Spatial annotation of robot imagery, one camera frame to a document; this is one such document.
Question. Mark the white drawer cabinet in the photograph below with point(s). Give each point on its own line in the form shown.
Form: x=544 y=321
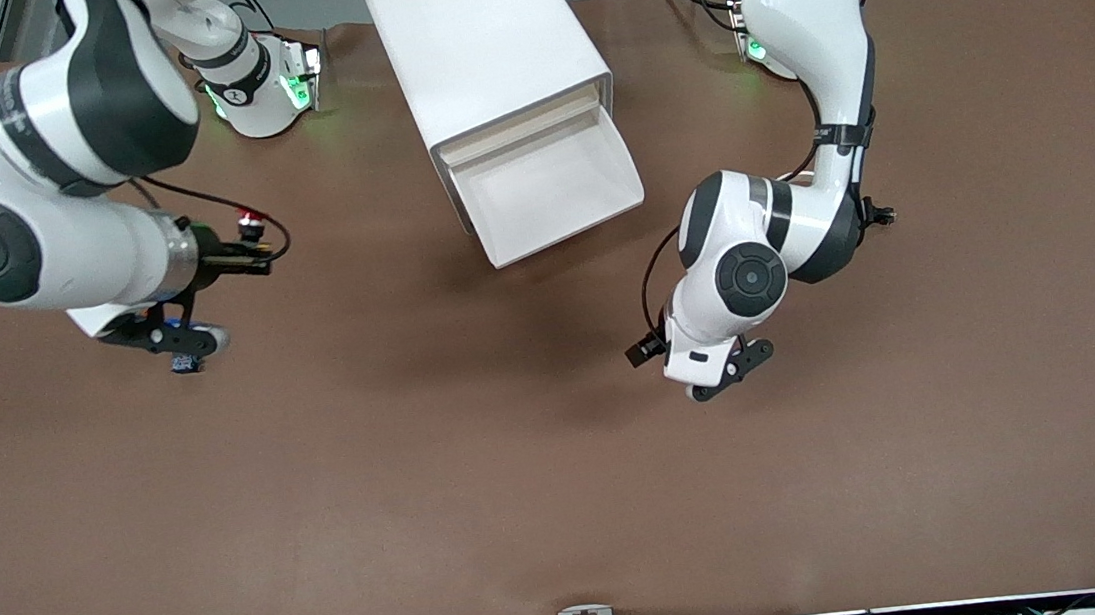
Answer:
x=482 y=43

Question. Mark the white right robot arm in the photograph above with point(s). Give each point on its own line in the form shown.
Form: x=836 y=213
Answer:
x=37 y=116

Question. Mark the yellow push button switch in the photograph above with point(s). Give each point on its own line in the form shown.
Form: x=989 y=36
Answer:
x=187 y=363

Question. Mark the small black plastic part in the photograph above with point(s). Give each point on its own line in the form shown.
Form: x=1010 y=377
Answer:
x=882 y=213

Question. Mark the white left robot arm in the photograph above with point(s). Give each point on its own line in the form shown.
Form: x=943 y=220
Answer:
x=811 y=21

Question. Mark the brown table cover sheet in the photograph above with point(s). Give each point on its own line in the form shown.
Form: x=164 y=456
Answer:
x=422 y=460

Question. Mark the white plastic drawer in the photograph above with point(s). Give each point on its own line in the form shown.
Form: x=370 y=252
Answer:
x=557 y=196
x=529 y=113

